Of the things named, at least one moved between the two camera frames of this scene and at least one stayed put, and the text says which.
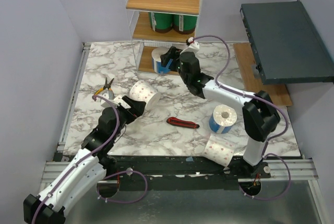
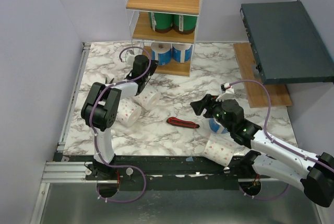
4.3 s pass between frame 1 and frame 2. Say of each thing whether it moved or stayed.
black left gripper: moved
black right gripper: moved
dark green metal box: stayed
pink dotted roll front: stayed
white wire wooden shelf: stayed
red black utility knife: stayed
